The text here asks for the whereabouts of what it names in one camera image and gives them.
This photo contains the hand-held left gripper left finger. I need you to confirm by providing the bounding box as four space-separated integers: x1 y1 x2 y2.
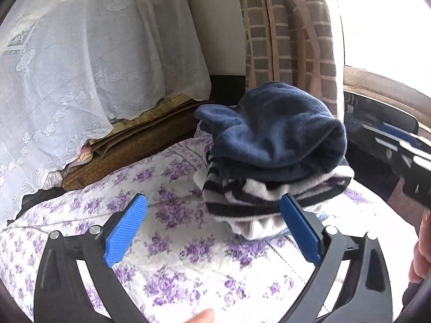
33 193 150 323

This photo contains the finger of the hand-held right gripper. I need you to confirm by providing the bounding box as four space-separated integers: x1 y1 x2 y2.
361 124 403 157
378 122 422 149

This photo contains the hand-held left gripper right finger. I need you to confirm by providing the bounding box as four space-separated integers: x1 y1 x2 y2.
279 193 394 323

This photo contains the navy knit cardigan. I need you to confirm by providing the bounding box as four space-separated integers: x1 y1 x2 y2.
194 81 348 183

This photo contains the person's right hand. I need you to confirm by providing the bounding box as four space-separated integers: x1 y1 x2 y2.
408 208 431 285

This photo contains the person's left hand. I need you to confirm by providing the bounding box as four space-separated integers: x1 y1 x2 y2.
187 309 216 323

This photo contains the dark furniture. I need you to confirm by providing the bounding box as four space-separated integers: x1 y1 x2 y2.
343 91 420 177

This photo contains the white garment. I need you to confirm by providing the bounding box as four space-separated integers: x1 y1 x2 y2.
227 213 292 241

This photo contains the window sill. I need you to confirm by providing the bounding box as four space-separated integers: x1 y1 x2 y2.
343 65 431 115

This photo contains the purple floral bed sheet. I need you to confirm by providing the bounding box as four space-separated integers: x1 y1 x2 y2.
0 129 421 323

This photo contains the striped garment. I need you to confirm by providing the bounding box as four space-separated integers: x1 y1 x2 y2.
201 153 355 224

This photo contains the woven mat stack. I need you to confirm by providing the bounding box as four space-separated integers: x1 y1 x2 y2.
62 94 203 191

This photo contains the pink folded bedding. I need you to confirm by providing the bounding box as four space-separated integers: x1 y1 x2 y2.
72 143 95 165

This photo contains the checked curtain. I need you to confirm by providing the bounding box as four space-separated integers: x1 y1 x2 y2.
234 0 346 122

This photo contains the white lace cloth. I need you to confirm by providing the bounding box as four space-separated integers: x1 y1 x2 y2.
0 0 212 224

